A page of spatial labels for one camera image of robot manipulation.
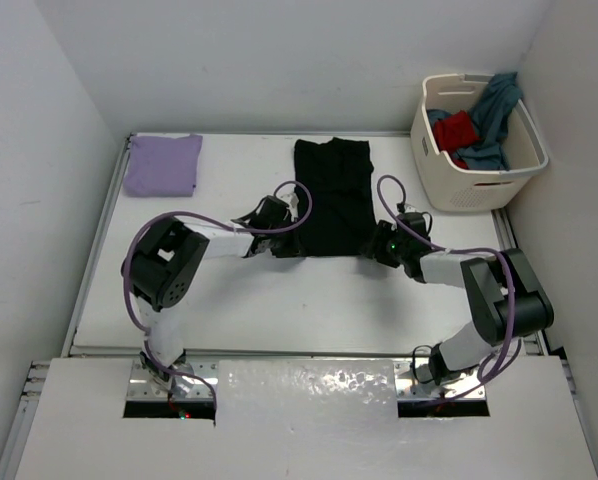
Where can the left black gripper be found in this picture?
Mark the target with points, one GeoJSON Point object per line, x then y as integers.
{"type": "Point", "coordinates": [292, 250]}

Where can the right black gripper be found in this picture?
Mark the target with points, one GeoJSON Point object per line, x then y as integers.
{"type": "Point", "coordinates": [375, 249]}

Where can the black garment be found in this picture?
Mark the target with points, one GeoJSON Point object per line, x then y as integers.
{"type": "Point", "coordinates": [336, 196]}

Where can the purple t shirt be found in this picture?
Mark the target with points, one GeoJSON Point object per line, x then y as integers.
{"type": "Point", "coordinates": [162, 167]}

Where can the red garment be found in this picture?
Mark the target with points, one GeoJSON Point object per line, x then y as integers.
{"type": "Point", "coordinates": [455, 132]}

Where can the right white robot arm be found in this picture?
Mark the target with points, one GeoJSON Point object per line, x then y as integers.
{"type": "Point", "coordinates": [506, 299]}

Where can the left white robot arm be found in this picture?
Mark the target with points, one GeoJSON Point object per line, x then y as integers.
{"type": "Point", "coordinates": [166, 253]}

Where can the beige laundry basket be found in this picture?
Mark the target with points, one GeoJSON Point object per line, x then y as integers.
{"type": "Point", "coordinates": [451, 188]}

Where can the teal shirt in basket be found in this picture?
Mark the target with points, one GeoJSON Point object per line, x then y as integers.
{"type": "Point", "coordinates": [489, 116]}

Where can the white front cover board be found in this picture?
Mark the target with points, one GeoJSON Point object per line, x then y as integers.
{"type": "Point", "coordinates": [287, 419]}

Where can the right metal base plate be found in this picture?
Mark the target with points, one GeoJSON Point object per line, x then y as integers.
{"type": "Point", "coordinates": [413, 383]}

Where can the metal base plate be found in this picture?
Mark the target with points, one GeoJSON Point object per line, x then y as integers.
{"type": "Point", "coordinates": [413, 383]}
{"type": "Point", "coordinates": [147, 384]}

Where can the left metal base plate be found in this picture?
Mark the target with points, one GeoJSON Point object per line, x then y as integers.
{"type": "Point", "coordinates": [147, 384]}

